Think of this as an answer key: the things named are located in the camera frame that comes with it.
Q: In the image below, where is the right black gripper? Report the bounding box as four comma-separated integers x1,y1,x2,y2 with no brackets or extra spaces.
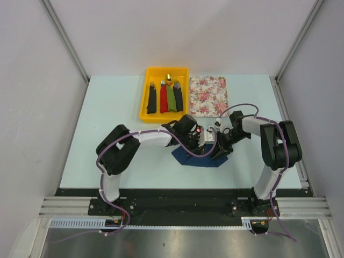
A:
210,130,250,160

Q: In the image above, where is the dark blue paper napkin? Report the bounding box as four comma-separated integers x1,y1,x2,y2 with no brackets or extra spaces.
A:
171,147,228,168

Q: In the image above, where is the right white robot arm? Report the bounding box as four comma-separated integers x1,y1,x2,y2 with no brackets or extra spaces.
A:
211,111,302,216

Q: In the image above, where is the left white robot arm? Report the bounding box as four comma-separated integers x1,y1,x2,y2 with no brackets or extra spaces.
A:
96,114,205,215

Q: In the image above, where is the green napkin roll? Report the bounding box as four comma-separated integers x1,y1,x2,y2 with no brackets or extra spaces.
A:
166,85,177,112

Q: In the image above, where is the red napkin roll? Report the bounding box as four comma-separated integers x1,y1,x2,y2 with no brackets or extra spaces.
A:
160,81,168,113

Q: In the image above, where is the black napkin roll left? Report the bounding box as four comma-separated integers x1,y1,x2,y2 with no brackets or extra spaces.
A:
147,82,157,114

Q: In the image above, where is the black napkin roll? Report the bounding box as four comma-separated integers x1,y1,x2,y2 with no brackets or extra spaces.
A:
147,82,157,114
173,81,183,112

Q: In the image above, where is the black napkin roll right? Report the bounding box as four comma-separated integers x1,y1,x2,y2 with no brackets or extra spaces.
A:
173,81,183,112

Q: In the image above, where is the floral rectangular tray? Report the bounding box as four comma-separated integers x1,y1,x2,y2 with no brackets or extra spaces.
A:
189,76,229,118

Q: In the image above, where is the gold spoon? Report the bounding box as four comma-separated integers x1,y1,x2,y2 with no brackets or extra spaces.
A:
166,74,173,85

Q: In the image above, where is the yellow plastic bin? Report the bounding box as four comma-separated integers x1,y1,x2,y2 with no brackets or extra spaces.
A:
139,67,190,124

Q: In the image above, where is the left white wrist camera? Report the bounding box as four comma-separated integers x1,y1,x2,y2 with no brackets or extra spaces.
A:
198,130,217,147

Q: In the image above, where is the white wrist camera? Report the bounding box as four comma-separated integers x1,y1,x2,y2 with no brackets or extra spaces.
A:
214,118,225,132
198,130,217,147

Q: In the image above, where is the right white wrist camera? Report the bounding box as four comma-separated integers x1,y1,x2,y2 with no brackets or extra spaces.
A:
214,118,225,132

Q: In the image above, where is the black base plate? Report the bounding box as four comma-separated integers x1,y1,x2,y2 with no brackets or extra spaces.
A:
55,188,313,227

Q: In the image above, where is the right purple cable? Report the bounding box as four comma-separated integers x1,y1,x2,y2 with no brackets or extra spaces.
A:
216,103,297,242

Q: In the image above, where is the white slotted cable duct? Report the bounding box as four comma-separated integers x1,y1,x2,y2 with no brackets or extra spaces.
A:
50,218,122,229

